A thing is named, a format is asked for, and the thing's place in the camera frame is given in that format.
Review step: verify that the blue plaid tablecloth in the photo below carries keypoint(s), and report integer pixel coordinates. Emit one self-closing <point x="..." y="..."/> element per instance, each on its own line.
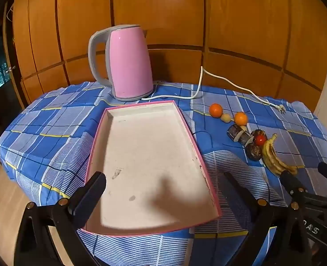
<point x="55" y="122"/>

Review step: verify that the small beige longan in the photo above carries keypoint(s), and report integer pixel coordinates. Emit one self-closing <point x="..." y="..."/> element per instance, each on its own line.
<point x="226" y="117"/>

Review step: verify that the orange mandarin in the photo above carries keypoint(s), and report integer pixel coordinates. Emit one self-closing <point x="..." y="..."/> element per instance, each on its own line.
<point x="241" y="118"/>
<point x="215" y="110"/>

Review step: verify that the pink shallow tray box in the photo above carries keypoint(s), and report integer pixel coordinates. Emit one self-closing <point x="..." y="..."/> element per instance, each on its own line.
<point x="152" y="158"/>

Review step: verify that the spotted yellow banana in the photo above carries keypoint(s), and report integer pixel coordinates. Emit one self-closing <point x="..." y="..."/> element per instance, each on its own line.
<point x="271" y="156"/>

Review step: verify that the wooden wardrobe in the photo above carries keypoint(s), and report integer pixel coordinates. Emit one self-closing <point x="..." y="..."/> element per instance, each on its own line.
<point x="180" y="11"/>

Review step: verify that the red cherry tomato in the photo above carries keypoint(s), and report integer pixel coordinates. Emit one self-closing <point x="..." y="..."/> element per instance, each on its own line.
<point x="260" y="140"/>

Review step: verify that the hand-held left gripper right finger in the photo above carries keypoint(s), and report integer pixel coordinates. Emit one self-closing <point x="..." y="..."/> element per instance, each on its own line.
<point x="235" y="189"/>

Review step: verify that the pink electric kettle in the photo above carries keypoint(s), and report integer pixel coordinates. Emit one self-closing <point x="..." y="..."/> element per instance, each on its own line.
<point x="127" y="63"/>

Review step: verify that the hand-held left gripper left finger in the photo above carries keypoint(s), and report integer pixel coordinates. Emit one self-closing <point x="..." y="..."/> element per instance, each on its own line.
<point x="92" y="189"/>

